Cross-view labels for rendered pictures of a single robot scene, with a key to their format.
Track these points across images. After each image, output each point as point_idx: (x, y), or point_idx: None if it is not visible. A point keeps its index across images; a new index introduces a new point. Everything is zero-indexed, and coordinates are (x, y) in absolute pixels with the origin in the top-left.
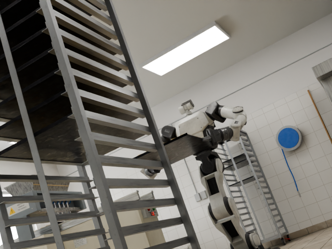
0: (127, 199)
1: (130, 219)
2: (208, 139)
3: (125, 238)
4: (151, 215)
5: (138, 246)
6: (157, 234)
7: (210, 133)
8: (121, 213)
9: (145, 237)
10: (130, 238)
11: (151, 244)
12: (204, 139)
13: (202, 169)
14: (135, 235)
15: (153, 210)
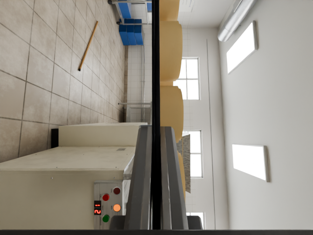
0: (132, 168)
1: (106, 165)
2: (132, 183)
3: (91, 161)
4: (95, 201)
5: (70, 164)
6: (69, 211)
7: (235, 232)
8: (119, 162)
9: (70, 169)
10: (86, 162)
11: (56, 176)
12: (146, 135)
13: None
14: (84, 165)
15: (103, 216)
